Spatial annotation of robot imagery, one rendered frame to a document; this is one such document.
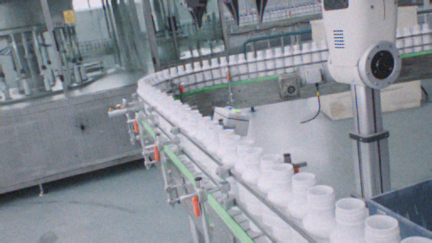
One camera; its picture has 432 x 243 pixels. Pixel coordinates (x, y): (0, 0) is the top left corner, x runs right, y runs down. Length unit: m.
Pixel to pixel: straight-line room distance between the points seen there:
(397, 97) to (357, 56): 4.09
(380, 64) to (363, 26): 0.14
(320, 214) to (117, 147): 3.92
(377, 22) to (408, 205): 0.60
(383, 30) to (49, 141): 3.52
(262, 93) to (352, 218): 2.28
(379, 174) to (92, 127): 3.25
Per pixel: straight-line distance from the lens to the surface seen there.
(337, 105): 5.34
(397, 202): 1.16
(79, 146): 4.44
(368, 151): 1.61
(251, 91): 2.80
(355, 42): 1.47
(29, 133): 4.43
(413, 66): 3.06
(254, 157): 0.82
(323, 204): 0.62
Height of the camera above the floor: 1.42
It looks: 13 degrees down
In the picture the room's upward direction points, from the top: 10 degrees counter-clockwise
